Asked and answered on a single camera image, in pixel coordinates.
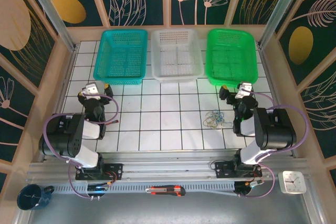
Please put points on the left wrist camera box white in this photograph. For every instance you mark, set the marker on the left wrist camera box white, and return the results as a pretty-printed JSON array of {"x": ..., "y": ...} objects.
[{"x": 92, "y": 89}]

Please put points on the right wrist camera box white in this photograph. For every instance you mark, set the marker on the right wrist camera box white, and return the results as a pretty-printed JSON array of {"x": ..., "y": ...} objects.
[{"x": 245, "y": 87}]

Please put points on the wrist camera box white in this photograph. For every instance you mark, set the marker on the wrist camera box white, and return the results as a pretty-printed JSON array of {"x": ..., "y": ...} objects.
[
  {"x": 92, "y": 89},
  {"x": 245, "y": 87}
]

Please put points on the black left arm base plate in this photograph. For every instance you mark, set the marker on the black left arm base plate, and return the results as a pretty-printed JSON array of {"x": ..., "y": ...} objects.
[{"x": 116, "y": 169}]

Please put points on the dark blue mug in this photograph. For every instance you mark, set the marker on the dark blue mug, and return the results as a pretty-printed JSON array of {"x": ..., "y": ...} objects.
[{"x": 29, "y": 197}]

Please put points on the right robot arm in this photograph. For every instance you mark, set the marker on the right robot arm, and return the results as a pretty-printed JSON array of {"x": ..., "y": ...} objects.
[{"x": 275, "y": 129}]

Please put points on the white plastic basket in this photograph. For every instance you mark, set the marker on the white plastic basket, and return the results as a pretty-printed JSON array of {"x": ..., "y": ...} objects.
[{"x": 176, "y": 58}]

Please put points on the teal plastic basket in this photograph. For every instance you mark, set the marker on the teal plastic basket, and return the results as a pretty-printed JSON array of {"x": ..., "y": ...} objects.
[{"x": 118, "y": 58}]

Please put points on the green plastic basket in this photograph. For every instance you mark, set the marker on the green plastic basket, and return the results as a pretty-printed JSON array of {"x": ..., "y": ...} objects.
[{"x": 231, "y": 56}]

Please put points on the white square clock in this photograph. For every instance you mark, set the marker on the white square clock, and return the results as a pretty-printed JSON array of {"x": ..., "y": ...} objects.
[{"x": 292, "y": 182}]

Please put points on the orange black utility knife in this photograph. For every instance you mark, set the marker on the orange black utility knife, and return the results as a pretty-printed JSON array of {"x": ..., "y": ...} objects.
[{"x": 168, "y": 190}]

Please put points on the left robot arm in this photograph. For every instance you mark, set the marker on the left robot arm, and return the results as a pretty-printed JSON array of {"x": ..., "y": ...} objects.
[{"x": 63, "y": 134}]

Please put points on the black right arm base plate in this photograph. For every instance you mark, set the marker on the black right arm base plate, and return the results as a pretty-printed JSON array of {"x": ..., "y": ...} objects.
[{"x": 221, "y": 170}]

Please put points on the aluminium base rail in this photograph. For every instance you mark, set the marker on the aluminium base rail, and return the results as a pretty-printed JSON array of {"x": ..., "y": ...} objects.
[{"x": 168, "y": 167}]

